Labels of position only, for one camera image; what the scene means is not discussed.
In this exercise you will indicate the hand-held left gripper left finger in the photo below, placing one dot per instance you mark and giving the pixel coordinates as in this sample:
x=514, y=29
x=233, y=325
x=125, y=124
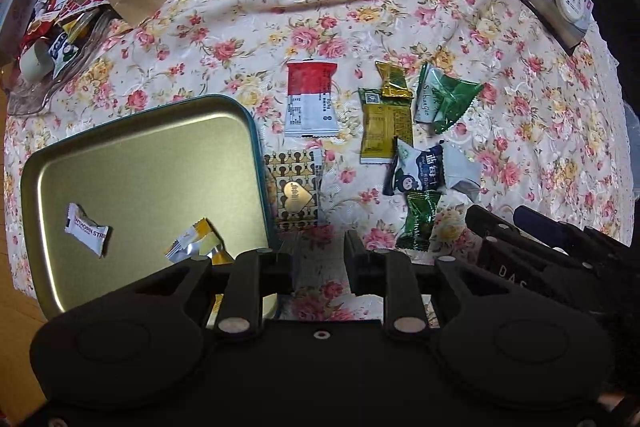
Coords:
x=284, y=271

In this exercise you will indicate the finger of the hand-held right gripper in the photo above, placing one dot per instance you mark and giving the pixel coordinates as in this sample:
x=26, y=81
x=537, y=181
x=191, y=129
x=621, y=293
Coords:
x=505, y=252
x=542, y=222

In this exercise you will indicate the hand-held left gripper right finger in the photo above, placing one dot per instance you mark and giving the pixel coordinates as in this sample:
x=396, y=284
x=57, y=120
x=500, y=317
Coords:
x=353, y=263

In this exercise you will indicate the gold heart chocolate packet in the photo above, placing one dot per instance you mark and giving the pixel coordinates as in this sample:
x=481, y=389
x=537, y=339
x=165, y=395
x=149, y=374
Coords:
x=295, y=192

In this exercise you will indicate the dark green candy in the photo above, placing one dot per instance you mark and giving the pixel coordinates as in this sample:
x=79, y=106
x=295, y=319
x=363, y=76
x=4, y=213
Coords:
x=420, y=219

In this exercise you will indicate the yellow silver candy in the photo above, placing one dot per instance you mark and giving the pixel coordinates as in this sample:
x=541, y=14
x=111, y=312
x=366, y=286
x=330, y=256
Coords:
x=200, y=242

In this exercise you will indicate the dark blue white candy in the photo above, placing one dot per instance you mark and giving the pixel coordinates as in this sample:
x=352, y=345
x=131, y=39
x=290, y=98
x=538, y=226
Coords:
x=417, y=169

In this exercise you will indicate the olive gold snack packet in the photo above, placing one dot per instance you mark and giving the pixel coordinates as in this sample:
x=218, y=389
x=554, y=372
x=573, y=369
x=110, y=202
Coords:
x=382, y=127

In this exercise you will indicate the green white candy packet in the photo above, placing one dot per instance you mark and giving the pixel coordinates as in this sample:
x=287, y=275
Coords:
x=445, y=99

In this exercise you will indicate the red white snack packet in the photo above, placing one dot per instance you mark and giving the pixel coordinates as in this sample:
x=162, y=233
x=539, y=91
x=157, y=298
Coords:
x=310, y=99

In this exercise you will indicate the gold tin tray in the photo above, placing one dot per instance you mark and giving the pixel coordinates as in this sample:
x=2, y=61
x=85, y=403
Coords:
x=140, y=167

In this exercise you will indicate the small gold foil candy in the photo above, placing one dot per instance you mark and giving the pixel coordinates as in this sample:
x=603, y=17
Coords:
x=392, y=82

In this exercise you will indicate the white lettered candy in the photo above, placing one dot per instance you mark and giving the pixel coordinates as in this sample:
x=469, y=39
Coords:
x=86, y=229

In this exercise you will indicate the small dark box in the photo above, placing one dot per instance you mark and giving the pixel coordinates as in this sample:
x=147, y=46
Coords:
x=550, y=14

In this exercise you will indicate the floral tablecloth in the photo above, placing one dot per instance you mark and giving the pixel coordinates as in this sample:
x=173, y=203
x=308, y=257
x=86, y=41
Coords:
x=200, y=57

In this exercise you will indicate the clear glass plate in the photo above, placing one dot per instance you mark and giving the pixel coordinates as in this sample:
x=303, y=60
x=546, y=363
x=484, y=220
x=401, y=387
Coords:
x=75, y=77

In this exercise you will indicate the grey cardboard box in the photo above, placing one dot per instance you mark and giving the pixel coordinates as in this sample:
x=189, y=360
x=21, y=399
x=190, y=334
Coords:
x=15, y=14

